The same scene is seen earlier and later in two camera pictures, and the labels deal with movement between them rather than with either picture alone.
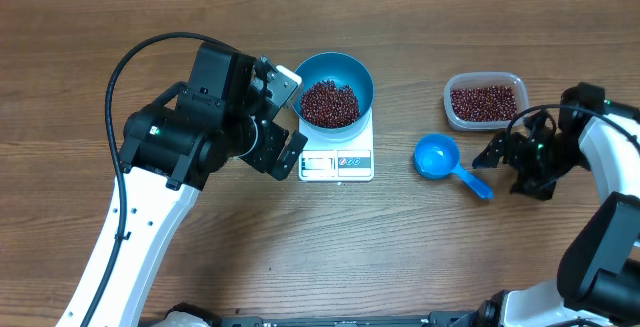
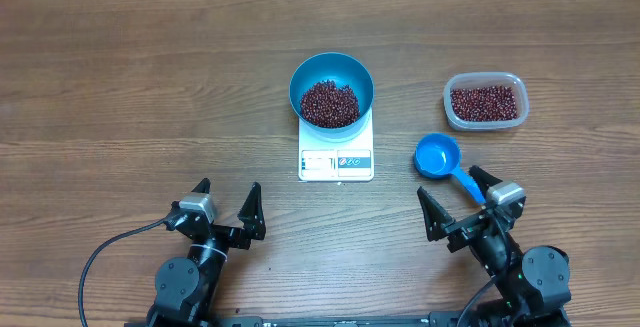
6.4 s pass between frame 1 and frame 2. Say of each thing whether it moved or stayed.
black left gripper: moved
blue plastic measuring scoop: stayed
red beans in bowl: stayed
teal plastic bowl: stayed
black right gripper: moved
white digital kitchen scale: stayed
